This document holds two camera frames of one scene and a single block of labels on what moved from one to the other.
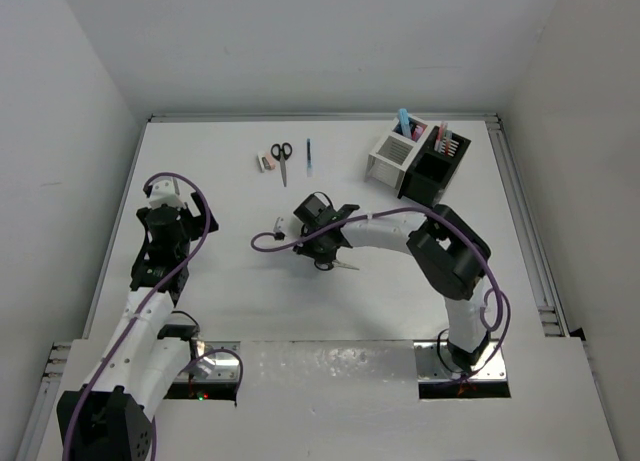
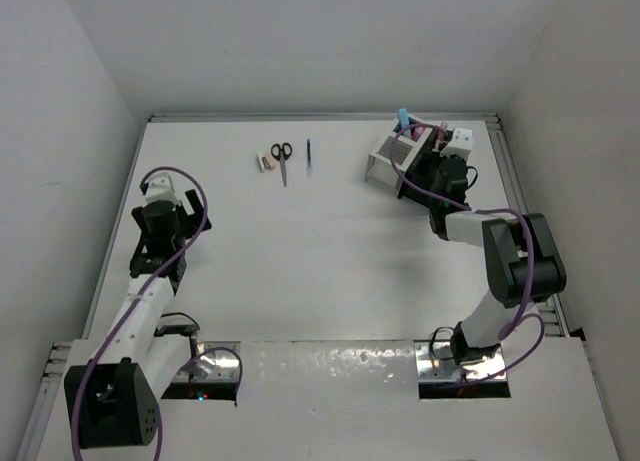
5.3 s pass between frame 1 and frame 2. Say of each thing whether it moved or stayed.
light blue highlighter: stayed
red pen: stayed
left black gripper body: stayed
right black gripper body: moved
